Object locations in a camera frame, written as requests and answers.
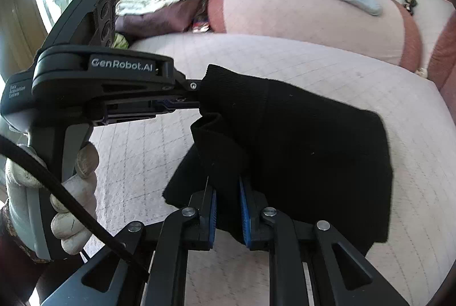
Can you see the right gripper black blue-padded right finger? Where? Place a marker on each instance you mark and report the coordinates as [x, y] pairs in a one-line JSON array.
[[311, 264]]

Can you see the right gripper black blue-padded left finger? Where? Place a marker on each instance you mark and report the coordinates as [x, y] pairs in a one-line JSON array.
[[156, 274]]

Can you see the black pants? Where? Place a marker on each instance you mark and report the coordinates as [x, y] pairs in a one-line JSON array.
[[313, 158]]

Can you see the white gloved left hand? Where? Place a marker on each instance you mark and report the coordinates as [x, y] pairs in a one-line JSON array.
[[71, 234]]

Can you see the green patterned cloth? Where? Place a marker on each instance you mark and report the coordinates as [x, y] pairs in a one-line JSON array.
[[120, 42]]

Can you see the white quilted mattress cover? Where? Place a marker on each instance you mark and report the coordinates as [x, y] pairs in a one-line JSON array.
[[139, 158]]

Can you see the dark maroon garment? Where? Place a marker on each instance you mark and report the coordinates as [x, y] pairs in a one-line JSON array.
[[172, 18]]

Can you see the reddish brown headboard cushion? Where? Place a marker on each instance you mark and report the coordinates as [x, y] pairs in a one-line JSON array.
[[441, 69]]

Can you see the pink and white bolster pillow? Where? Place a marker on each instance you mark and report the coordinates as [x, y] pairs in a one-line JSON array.
[[392, 37]]

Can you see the dark bead accessory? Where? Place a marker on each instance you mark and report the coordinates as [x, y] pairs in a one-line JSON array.
[[409, 6]]

